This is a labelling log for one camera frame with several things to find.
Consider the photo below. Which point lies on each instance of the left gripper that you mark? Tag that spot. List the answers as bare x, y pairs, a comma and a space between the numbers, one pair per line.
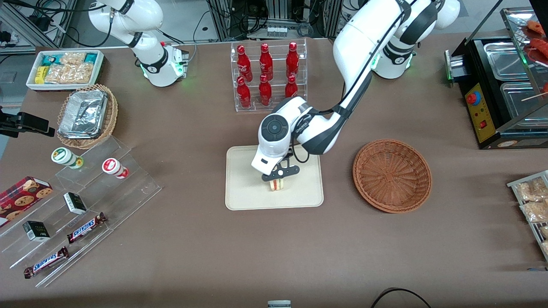
288, 155

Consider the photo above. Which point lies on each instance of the triangular sandwich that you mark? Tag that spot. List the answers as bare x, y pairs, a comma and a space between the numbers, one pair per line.
277, 185

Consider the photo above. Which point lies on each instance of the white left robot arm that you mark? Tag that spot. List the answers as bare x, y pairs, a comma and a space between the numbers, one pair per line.
355, 42

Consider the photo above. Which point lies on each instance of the beige plastic tray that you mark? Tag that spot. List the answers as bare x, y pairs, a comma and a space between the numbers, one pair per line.
244, 188

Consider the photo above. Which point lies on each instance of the round brown wicker basket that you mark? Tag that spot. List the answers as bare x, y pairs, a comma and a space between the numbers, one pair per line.
391, 175

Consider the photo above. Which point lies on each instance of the oval light wicker basket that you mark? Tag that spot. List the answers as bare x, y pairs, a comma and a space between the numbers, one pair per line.
112, 111

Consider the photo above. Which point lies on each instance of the tray of packaged pastries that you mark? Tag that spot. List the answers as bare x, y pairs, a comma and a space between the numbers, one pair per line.
513, 184

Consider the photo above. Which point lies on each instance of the clear acrylic bottle rack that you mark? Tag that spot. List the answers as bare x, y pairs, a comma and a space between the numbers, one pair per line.
252, 107

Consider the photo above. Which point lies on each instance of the red cola bottle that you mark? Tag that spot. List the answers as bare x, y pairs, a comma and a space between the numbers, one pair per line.
265, 92
244, 64
266, 62
292, 60
291, 89
244, 95

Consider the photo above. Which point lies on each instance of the small grey device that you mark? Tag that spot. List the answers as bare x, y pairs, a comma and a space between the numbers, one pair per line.
279, 304

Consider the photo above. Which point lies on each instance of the clear acrylic step stand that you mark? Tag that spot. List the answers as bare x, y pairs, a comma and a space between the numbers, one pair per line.
128, 188

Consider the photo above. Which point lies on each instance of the red lid white cup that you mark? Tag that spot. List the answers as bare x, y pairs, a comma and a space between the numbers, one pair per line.
113, 167

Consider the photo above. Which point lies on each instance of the aluminium equipment rack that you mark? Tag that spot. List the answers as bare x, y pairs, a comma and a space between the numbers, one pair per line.
278, 10

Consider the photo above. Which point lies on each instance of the brown Snickers bar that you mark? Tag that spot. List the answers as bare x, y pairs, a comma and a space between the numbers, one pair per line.
85, 228
46, 262

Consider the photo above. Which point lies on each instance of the small black box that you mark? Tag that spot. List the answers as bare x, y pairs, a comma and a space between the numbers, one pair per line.
75, 203
36, 231

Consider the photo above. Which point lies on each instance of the silver foil container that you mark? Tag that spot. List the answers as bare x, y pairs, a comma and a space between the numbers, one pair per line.
83, 113

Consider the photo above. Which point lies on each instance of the white rectangular snack bin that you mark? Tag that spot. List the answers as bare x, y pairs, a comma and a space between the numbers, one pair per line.
99, 68

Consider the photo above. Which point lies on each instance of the green lid white cup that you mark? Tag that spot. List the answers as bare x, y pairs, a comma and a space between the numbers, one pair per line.
63, 156

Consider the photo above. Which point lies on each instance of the black food warmer machine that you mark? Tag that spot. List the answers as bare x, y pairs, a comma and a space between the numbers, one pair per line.
492, 144

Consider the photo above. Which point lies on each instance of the clear cracker bag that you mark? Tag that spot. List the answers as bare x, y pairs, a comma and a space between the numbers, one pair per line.
58, 74
82, 73
72, 58

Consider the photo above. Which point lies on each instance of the teal snack packet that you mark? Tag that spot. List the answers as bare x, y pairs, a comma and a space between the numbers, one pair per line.
91, 57
51, 59

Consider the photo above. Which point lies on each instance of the red cookie box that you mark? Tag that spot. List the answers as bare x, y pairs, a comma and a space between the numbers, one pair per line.
21, 199

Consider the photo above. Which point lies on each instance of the clear fried snack bag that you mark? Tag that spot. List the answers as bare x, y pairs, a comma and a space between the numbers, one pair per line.
536, 211
545, 231
545, 247
533, 190

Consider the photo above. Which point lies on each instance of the yellow snack packet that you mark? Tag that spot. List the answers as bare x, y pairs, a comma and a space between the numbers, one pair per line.
41, 75

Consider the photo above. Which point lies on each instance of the orange fried food piece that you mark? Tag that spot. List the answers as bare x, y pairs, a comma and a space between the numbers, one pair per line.
537, 25
540, 45

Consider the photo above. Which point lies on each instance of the black camera on mount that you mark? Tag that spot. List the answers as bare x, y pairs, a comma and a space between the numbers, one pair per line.
30, 122

